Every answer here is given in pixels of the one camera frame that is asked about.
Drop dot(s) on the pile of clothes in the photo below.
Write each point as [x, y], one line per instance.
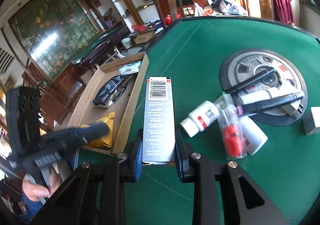
[227, 5]

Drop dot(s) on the round table centre panel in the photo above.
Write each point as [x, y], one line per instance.
[240, 64]

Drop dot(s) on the large floral painting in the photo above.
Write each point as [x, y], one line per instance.
[52, 27]

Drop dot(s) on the white plastic bag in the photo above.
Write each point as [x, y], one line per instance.
[200, 9]

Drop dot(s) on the white pill bottle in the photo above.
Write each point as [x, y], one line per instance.
[200, 118]

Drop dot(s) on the small grey box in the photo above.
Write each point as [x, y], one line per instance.
[312, 121]

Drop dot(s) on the black tube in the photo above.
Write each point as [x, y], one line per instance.
[111, 91]
[270, 104]

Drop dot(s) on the small bottle on table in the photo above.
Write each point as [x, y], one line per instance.
[260, 96]

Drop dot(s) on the white bucket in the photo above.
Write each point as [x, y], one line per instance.
[126, 44]

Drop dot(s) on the green felt mahjong table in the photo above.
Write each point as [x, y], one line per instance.
[200, 47]

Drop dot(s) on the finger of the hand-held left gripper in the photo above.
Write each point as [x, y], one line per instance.
[87, 132]

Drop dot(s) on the dark red cloth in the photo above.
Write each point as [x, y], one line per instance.
[281, 2]

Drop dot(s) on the white squeeze bottle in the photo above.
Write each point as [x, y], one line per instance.
[255, 137]

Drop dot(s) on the red plastic bag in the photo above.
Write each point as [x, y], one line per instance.
[138, 28]

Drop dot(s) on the yellow packet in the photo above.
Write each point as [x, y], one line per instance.
[105, 129]

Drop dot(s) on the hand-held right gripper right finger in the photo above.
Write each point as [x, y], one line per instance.
[179, 162]

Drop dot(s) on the cardboard box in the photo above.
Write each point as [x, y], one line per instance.
[87, 99]

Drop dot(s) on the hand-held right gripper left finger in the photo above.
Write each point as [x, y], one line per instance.
[136, 162]

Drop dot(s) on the folding mahjong table white legs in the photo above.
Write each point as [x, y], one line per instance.
[102, 44]

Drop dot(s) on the white green packet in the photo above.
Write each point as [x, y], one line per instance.
[130, 67]

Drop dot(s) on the wall air vent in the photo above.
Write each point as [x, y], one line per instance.
[6, 59]

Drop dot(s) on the black pen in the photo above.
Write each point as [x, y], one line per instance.
[252, 81]

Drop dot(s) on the white charger plug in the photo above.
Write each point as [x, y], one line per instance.
[291, 109]

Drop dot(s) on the clear packet with red item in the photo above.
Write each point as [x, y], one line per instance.
[232, 137]

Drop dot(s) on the low wooden cabinet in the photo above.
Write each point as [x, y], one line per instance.
[143, 37]

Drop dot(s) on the person's left hand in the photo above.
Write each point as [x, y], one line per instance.
[35, 190]

